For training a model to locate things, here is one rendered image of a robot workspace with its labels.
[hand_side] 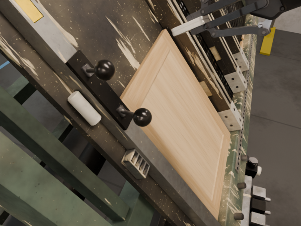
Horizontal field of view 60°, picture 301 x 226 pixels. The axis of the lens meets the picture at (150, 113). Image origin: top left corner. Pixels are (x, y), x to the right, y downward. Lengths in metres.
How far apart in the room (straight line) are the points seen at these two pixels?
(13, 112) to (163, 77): 0.48
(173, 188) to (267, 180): 1.59
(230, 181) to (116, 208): 0.52
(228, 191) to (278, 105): 1.97
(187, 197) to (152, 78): 0.37
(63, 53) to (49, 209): 0.30
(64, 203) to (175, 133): 0.46
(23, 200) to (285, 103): 2.76
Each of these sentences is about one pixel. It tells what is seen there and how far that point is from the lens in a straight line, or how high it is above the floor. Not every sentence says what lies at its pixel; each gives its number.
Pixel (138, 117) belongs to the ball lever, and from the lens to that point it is 0.50.
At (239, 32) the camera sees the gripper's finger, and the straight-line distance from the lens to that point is 0.50.
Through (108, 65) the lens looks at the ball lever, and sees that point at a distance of 0.46.
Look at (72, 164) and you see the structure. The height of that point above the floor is 1.30.
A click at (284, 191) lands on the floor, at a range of 2.28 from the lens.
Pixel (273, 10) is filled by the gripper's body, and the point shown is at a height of 1.62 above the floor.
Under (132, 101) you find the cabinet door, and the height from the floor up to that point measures 1.33.
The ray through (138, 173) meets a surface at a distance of 0.66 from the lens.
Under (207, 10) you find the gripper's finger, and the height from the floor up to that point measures 1.60.
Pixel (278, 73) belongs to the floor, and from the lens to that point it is 3.39.
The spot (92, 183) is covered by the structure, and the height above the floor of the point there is 1.24.
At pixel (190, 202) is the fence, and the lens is 0.81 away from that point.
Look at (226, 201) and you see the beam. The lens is 1.03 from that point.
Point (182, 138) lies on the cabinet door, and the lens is 0.87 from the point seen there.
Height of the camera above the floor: 1.80
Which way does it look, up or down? 45 degrees down
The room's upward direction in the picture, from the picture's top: straight up
